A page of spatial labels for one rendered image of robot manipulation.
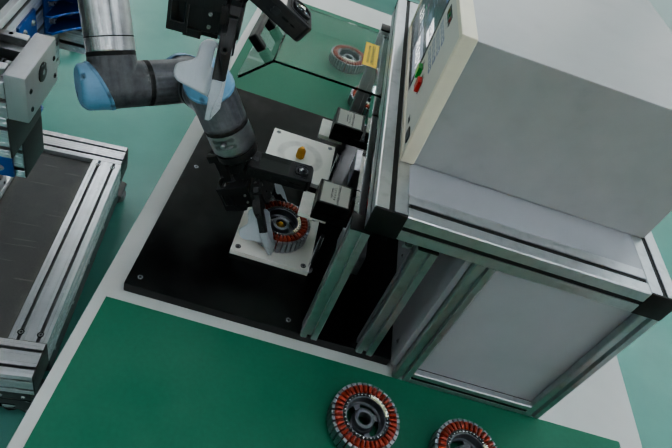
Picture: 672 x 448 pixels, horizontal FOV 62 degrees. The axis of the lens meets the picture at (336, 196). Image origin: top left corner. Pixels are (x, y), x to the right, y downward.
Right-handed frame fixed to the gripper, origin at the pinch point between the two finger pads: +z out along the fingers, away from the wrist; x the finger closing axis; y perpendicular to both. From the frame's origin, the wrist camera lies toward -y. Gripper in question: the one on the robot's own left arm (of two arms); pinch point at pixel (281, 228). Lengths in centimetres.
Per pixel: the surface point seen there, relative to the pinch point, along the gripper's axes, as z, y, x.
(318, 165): 3.3, -3.0, -23.2
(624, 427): 40, -60, 19
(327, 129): -5.6, -7.3, -23.7
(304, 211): -6.0, -6.8, 2.4
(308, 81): 2, 5, -61
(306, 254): 4.1, -4.6, 3.4
